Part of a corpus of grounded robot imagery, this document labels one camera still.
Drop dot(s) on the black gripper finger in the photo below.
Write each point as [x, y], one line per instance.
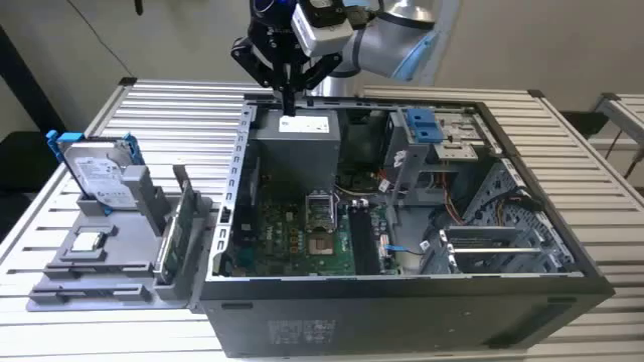
[249, 66]
[324, 71]

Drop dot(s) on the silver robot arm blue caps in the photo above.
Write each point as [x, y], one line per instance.
[386, 45]

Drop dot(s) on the black RAM slot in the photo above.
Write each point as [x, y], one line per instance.
[361, 245]
[373, 245]
[366, 245]
[356, 245]

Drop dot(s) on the grey power supply unit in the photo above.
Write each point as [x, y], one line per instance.
[296, 158]

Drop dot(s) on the empty blue disk carrier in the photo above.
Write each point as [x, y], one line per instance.
[422, 124]

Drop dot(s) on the black hanging rod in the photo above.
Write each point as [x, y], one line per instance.
[137, 7]

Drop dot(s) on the tall silver disk bay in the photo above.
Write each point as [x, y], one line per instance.
[412, 166]

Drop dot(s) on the metal locking lever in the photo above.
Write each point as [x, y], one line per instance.
[336, 211]

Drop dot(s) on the green motherboard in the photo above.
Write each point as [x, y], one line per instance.
[273, 216]

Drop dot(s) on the hard disk in blue carrier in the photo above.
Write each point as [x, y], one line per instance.
[94, 169]

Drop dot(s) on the brown CPU socket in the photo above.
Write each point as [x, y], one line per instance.
[321, 245]

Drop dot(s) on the green graphics card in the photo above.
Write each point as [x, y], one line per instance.
[178, 241]

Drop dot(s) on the blue port connector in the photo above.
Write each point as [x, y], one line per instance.
[245, 256]

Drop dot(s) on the grey parts rack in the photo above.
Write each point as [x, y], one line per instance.
[130, 241]

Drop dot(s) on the low silver disk bay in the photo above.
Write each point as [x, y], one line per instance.
[477, 232]

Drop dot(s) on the black chair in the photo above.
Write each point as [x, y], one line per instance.
[582, 124]

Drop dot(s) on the silver CPU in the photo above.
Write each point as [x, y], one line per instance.
[86, 241]

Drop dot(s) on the metal slat side table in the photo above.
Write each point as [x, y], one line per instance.
[625, 113]

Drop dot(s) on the black PC case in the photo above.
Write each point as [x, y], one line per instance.
[352, 320]

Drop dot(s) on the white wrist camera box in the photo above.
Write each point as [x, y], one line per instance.
[321, 34]

